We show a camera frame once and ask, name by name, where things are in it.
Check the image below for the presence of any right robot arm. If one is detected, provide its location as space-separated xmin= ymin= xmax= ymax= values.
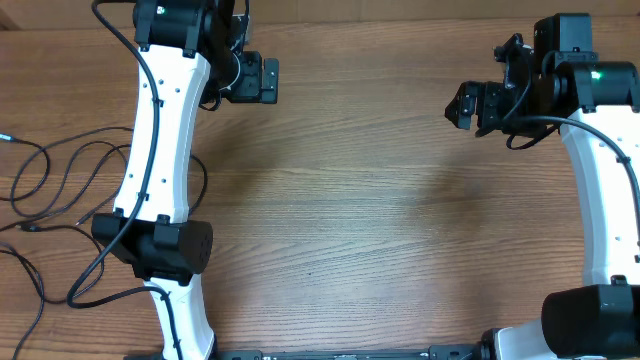
xmin=444 ymin=13 xmax=639 ymax=359

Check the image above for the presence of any right camera cable black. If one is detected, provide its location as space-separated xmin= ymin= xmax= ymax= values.
xmin=494 ymin=47 xmax=639 ymax=237

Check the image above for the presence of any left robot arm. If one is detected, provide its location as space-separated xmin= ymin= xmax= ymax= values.
xmin=91 ymin=0 xmax=279 ymax=359

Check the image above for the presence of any left camera cable black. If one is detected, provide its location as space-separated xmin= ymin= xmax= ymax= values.
xmin=66 ymin=0 xmax=184 ymax=360

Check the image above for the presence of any camera cable black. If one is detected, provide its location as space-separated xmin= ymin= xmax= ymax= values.
xmin=66 ymin=0 xmax=184 ymax=360
xmin=494 ymin=47 xmax=639 ymax=237

